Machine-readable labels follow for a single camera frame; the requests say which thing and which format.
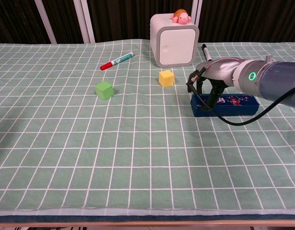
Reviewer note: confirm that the green checked tablecloth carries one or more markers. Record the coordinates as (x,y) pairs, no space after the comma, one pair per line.
(138,155)

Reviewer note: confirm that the dark blue felt underlay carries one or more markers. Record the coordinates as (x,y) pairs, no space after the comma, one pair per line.
(147,218)

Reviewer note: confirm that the blue glasses case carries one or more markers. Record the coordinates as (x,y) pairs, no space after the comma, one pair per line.
(238,110)

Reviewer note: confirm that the white aluminium frame post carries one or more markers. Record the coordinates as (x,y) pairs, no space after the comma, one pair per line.
(197,9)
(85,21)
(45,21)

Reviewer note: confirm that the pink turtle toy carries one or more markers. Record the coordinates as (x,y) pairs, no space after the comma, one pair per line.
(182,18)

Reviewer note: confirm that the yellow cube block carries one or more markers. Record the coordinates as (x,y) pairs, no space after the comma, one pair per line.
(166,79)

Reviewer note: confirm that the dark pleated curtain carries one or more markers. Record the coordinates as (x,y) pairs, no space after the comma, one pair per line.
(138,19)

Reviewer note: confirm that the green cube block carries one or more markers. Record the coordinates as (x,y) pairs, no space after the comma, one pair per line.
(104,90)

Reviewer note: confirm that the white cube mini cabinet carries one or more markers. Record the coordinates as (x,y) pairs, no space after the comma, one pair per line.
(176,45)

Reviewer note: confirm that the red capped white marker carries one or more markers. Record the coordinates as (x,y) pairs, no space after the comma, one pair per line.
(116,61)

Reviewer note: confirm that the black capped white marker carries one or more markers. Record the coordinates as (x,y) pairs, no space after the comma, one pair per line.
(206,51)

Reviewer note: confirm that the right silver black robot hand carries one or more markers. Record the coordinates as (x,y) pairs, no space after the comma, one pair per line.
(219,69)

